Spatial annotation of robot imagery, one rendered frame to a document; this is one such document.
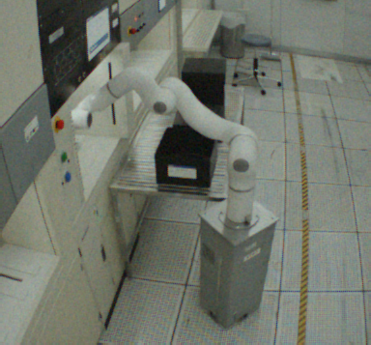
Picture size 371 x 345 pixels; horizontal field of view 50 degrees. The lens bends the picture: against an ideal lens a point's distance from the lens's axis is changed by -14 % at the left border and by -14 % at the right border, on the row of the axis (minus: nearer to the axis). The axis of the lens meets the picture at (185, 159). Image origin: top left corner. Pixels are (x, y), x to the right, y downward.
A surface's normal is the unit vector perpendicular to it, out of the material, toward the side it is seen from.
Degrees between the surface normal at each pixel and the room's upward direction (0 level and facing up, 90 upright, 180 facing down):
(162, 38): 90
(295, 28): 90
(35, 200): 90
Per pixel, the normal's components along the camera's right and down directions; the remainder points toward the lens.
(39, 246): -0.18, 0.55
